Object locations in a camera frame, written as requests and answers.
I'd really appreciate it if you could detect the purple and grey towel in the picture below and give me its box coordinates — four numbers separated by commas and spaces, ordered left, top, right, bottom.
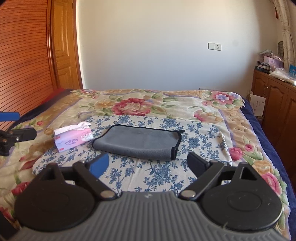
92, 125, 185, 161

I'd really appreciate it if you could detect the wooden door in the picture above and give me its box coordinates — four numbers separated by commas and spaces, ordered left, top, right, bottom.
51, 0, 83, 89

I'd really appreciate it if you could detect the clutter pile on cabinet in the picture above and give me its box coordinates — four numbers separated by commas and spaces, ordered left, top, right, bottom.
254, 50, 295, 86

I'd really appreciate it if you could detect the floral bed blanket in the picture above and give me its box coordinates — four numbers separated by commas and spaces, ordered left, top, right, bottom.
1, 89, 295, 240

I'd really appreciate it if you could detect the navy blue bed sheet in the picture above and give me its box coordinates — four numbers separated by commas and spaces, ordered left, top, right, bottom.
240, 96, 296, 204

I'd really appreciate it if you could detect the white paper bag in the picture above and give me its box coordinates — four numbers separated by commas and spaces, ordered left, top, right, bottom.
249, 94, 266, 117

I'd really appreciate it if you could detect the white wall switch socket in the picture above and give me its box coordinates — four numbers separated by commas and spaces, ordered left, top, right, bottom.
208, 42, 222, 51

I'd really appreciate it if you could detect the blue floral white cloth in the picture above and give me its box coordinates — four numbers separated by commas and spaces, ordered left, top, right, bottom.
31, 114, 233, 197

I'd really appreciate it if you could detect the beige patterned curtain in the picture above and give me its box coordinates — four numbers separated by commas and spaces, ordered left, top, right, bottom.
274, 0, 295, 70

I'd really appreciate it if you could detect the wooden slatted headboard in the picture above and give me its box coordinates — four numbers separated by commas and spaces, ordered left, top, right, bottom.
1, 1, 57, 115

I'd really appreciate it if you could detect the pink cotton tissue box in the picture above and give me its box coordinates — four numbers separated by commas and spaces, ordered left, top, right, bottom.
54, 121, 93, 153

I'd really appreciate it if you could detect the wooden cabinet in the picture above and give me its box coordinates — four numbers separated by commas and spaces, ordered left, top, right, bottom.
250, 69, 296, 172

